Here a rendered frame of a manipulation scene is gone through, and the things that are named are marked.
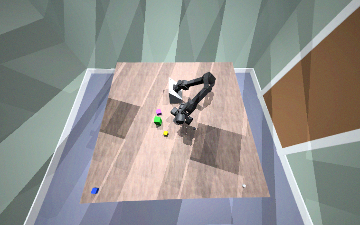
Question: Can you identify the blue cube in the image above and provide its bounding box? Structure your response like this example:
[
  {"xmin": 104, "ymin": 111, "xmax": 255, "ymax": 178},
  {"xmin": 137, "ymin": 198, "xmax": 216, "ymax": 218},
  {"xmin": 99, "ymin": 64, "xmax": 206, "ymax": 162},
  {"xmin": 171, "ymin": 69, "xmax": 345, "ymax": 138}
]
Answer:
[{"xmin": 91, "ymin": 188, "xmax": 99, "ymax": 194}]

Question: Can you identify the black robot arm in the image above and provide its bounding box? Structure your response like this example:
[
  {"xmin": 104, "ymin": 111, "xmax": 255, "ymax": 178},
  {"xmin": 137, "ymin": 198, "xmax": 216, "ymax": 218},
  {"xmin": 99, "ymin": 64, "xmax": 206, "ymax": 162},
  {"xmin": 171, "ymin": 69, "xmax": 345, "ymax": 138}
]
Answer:
[{"xmin": 173, "ymin": 72, "xmax": 216, "ymax": 125}]

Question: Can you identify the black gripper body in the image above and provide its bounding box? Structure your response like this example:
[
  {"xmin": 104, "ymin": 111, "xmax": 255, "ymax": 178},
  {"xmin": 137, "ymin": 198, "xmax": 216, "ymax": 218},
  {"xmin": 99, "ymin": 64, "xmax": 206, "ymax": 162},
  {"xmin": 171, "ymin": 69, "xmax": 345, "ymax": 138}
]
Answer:
[{"xmin": 171, "ymin": 107, "xmax": 193, "ymax": 125}]

